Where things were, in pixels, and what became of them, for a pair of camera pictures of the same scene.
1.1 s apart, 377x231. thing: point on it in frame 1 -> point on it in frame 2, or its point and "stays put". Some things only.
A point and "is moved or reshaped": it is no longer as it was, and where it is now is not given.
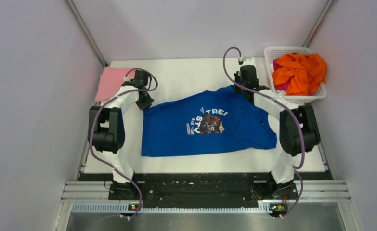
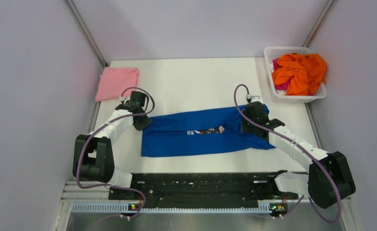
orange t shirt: (305, 72) stays put
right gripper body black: (237, 89) -> (247, 125)
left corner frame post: (87, 33) stays put
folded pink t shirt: (110, 81) stays put
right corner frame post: (318, 23) stays put
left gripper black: (146, 104) -> (146, 122)
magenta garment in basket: (284, 85) stays put
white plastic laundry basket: (272, 53) stays put
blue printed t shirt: (220, 121) is moved or reshaped
